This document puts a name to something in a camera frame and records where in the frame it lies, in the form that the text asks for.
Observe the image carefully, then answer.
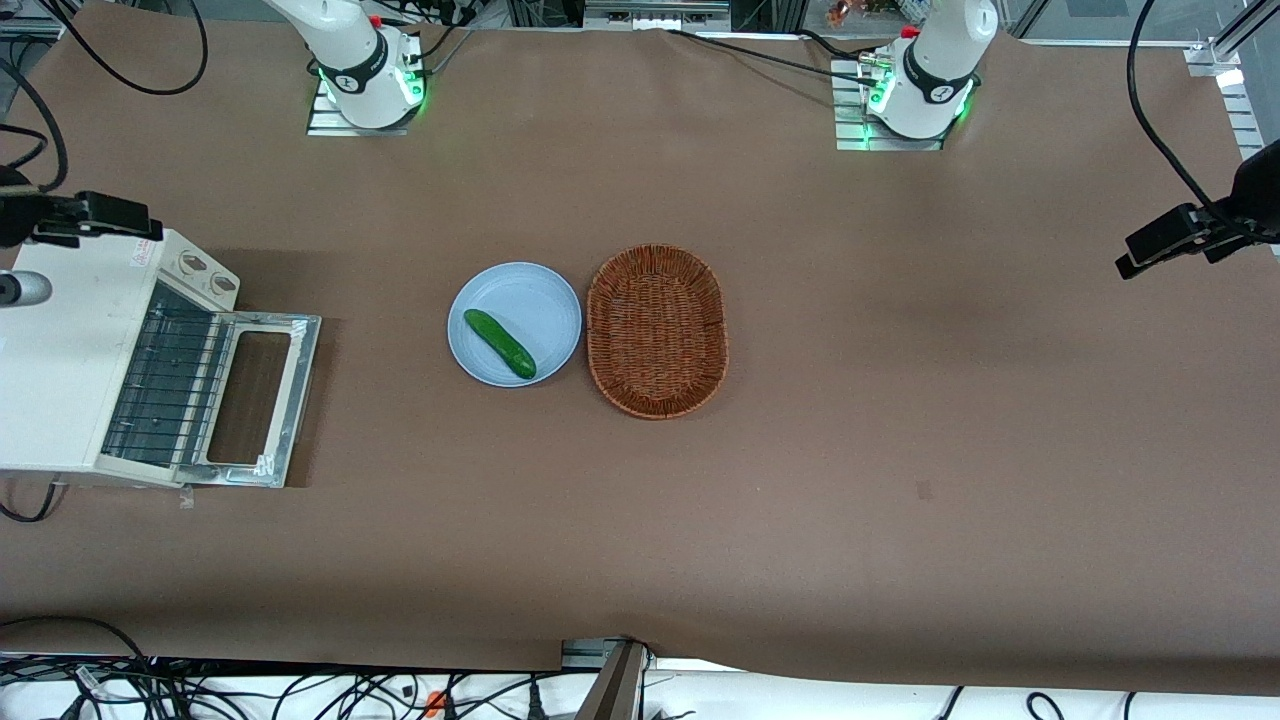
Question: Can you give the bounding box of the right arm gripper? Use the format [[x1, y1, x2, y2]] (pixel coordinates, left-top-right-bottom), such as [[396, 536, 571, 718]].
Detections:
[[0, 165, 164, 251]]

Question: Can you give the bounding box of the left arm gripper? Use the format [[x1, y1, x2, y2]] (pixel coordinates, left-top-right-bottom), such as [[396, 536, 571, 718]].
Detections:
[[1115, 140, 1280, 281]]

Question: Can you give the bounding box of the white toaster oven body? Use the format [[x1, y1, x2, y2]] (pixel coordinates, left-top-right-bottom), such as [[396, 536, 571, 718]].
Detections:
[[0, 228, 243, 489]]

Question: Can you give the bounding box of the slotted aluminium plate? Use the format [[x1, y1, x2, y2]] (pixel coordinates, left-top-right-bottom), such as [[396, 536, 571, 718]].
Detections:
[[1218, 70, 1267, 161]]

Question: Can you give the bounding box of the green cucumber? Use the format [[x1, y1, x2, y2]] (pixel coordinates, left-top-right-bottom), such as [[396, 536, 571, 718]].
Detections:
[[463, 309, 538, 381]]

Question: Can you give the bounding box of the light blue round plate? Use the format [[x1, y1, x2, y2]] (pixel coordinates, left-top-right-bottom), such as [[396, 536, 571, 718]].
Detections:
[[447, 262, 583, 389]]

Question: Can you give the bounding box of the brown wicker oval basket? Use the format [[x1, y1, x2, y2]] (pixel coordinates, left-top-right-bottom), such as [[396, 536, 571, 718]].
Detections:
[[587, 243, 731, 421]]

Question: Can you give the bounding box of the silver device box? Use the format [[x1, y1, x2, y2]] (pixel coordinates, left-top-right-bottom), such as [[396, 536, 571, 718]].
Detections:
[[583, 0, 733, 30]]

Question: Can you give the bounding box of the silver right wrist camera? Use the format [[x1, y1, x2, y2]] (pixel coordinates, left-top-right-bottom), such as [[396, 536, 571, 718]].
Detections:
[[0, 270, 53, 308]]

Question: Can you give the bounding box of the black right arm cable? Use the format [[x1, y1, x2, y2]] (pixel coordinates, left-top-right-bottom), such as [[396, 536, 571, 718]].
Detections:
[[0, 0, 210, 196]]

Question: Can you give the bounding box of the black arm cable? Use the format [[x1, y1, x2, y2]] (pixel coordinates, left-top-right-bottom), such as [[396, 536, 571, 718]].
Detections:
[[0, 0, 210, 196], [1127, 0, 1280, 233]]

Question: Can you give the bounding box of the wire oven rack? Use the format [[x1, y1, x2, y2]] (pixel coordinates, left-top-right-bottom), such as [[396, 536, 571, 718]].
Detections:
[[100, 283, 237, 471]]

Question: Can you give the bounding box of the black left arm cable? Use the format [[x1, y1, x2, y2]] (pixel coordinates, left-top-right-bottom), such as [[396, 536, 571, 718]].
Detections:
[[1127, 0, 1280, 233]]

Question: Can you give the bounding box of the aluminium frame profile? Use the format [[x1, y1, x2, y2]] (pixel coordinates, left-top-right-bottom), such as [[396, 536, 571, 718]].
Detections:
[[1185, 0, 1280, 79]]

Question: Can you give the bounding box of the aluminium arm base plate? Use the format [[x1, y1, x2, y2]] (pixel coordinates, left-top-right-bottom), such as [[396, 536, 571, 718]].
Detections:
[[307, 75, 423, 138], [833, 58, 947, 153]]

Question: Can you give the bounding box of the black oven power cable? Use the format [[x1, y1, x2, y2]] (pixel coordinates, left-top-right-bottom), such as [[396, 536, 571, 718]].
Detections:
[[0, 480, 63, 525]]

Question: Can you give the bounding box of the black looped floor cable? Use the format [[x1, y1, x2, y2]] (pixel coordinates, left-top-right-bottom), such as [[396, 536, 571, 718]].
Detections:
[[0, 614, 153, 669]]

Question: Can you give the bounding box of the black cable on table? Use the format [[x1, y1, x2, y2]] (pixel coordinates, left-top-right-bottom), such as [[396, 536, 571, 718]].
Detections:
[[664, 28, 883, 87]]

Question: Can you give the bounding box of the metal support post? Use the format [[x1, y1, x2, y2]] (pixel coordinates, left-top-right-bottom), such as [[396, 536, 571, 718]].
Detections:
[[562, 637, 653, 720]]

